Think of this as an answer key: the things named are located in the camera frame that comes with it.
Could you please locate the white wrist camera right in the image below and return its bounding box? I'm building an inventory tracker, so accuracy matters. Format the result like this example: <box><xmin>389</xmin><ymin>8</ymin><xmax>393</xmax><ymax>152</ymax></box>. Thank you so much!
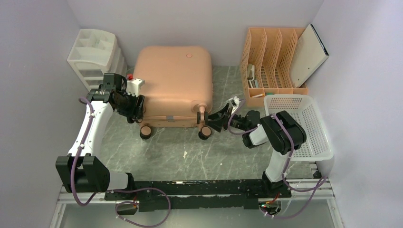
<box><xmin>228</xmin><ymin>96</ymin><xmax>243</xmax><ymax>113</ymax></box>

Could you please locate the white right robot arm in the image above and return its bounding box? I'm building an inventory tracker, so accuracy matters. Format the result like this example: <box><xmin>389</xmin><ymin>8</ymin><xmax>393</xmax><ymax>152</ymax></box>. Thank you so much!
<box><xmin>205</xmin><ymin>105</ymin><xmax>307</xmax><ymax>197</ymax></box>

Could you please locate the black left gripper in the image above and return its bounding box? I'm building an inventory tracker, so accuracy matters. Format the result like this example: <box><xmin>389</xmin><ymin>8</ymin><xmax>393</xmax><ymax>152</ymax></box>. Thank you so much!
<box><xmin>115</xmin><ymin>89</ymin><xmax>145</xmax><ymax>120</ymax></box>

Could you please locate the white plastic mesh basket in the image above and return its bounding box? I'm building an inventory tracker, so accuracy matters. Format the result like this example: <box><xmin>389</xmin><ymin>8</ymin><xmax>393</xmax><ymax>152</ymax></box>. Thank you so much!
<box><xmin>264</xmin><ymin>94</ymin><xmax>334</xmax><ymax>162</ymax></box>

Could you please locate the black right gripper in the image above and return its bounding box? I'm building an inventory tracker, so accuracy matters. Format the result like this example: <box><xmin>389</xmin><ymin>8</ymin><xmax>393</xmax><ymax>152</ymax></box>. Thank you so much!
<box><xmin>205</xmin><ymin>103</ymin><xmax>249</xmax><ymax>133</ymax></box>

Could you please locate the orange plastic file rack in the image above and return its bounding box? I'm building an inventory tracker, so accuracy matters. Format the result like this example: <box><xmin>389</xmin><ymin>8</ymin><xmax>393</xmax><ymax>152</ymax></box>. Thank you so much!
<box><xmin>240</xmin><ymin>27</ymin><xmax>309</xmax><ymax>107</ymax></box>

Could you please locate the black suitcase wheel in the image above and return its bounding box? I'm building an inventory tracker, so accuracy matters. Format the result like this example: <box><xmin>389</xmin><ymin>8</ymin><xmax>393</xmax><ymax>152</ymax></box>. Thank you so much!
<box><xmin>139</xmin><ymin>125</ymin><xmax>153</xmax><ymax>140</ymax></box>
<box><xmin>198</xmin><ymin>124</ymin><xmax>212</xmax><ymax>140</ymax></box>

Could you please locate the pink hard-shell suitcase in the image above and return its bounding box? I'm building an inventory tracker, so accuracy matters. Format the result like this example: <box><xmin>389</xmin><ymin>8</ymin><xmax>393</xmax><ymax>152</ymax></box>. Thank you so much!
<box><xmin>133</xmin><ymin>46</ymin><xmax>213</xmax><ymax>127</ymax></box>

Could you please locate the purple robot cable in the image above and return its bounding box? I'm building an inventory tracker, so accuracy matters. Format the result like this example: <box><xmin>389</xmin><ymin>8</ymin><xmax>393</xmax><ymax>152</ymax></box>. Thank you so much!
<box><xmin>68</xmin><ymin>97</ymin><xmax>172</xmax><ymax>228</ymax></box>

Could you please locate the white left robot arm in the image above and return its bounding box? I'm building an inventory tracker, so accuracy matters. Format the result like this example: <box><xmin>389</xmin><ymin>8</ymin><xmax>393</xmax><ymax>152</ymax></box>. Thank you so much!
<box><xmin>55</xmin><ymin>73</ymin><xmax>145</xmax><ymax>207</ymax></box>

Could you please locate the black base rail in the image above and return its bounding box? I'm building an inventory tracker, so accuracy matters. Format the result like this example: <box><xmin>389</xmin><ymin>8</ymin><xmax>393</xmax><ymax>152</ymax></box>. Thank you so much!
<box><xmin>105</xmin><ymin>179</ymin><xmax>292</xmax><ymax>212</ymax></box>

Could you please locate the white flat board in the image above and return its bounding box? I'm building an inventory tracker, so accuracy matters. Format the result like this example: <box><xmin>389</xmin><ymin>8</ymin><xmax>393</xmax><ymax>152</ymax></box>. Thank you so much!
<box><xmin>289</xmin><ymin>24</ymin><xmax>329</xmax><ymax>88</ymax></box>

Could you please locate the white plastic drawer organizer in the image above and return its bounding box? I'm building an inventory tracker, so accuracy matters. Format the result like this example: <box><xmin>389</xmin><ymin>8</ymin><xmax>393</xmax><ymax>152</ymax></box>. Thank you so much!
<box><xmin>67</xmin><ymin>29</ymin><xmax>127</xmax><ymax>91</ymax></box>

